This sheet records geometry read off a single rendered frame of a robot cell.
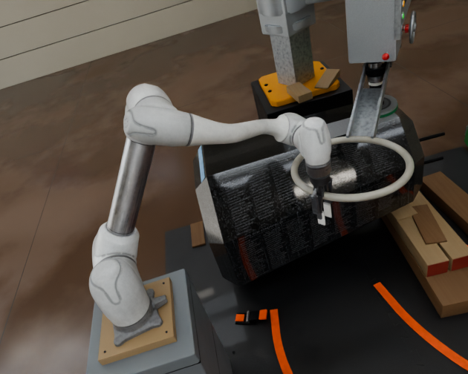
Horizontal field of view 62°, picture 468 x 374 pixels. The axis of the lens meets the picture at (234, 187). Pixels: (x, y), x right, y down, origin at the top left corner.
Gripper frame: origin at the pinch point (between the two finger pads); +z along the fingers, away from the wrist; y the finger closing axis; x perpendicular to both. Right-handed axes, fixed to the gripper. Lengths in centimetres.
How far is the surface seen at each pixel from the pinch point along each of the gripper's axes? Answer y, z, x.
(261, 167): 22, 3, 48
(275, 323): -9, 87, 35
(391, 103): 88, -5, 9
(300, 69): 119, -8, 85
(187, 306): -57, 12, 28
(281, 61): 115, -15, 96
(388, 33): 76, -46, 6
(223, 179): 6, 3, 62
